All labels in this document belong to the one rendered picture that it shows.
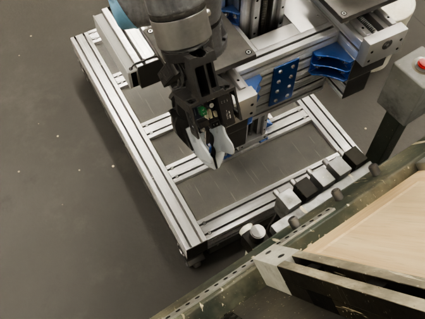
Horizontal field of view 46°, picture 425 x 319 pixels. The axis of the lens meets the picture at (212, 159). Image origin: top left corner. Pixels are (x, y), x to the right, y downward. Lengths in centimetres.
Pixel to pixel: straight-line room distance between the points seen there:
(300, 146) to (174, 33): 157
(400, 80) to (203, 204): 89
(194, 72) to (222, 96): 6
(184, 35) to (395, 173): 82
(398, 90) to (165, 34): 103
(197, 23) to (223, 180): 145
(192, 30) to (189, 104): 9
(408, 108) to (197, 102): 100
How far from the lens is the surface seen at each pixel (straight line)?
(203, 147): 73
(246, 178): 206
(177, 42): 65
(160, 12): 64
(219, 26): 128
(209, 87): 66
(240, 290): 115
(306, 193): 141
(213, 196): 201
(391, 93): 160
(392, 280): 78
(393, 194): 128
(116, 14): 117
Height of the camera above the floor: 198
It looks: 58 degrees down
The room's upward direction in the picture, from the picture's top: straight up
